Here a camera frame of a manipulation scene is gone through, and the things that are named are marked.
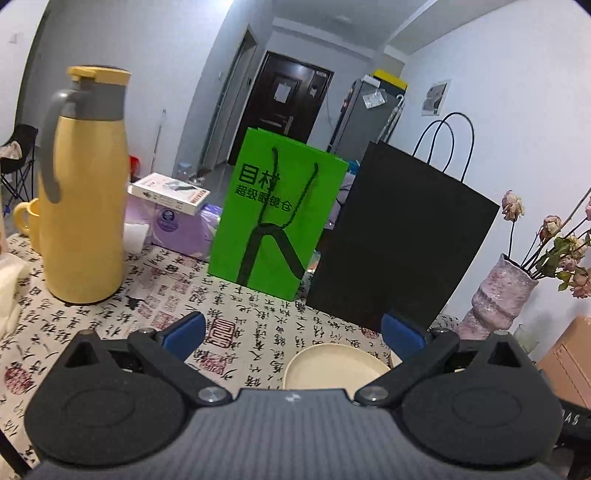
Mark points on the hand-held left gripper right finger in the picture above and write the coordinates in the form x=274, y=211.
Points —
x=401, y=334

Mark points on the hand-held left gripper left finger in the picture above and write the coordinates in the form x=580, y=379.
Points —
x=187, y=332

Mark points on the calligraphy print tablecloth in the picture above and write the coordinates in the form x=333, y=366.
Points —
x=152, y=295

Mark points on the pink hard case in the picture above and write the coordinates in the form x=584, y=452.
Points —
x=570, y=364

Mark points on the black paper bag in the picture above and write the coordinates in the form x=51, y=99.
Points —
x=397, y=240

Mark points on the clear glass cup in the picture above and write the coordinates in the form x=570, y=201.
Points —
x=526, y=339

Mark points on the purple tissue pack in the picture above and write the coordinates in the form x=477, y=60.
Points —
x=184, y=230

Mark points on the pink ceramic vase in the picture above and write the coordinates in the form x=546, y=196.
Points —
x=498, y=295

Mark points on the white tissue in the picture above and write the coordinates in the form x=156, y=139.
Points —
x=136, y=237

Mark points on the small white box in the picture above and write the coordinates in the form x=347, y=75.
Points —
x=161, y=187

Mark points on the purple jacket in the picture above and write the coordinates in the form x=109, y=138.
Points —
x=346, y=194

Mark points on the green paper bag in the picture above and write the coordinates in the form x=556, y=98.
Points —
x=323, y=203

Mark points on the yellow thermos jug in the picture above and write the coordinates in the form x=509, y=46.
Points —
x=83, y=207

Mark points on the dried rose bouquet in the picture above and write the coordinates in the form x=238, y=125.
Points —
x=512, y=205

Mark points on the red plastic basin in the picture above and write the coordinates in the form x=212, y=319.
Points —
x=135, y=167

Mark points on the white rubber gloves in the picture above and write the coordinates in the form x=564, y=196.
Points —
x=9, y=290

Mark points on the yellow mug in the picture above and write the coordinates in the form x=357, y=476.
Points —
x=27, y=221

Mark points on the grey refrigerator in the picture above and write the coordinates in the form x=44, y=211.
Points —
x=364, y=124

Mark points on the grey interior door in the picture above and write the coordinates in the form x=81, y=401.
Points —
x=231, y=115

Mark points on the dark entrance door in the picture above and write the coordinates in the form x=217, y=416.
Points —
x=268, y=120

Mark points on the folding chair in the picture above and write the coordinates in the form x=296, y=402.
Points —
x=25, y=136

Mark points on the yellow box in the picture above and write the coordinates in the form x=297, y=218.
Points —
x=392, y=79

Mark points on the wall picture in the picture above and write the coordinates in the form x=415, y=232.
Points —
x=436, y=97

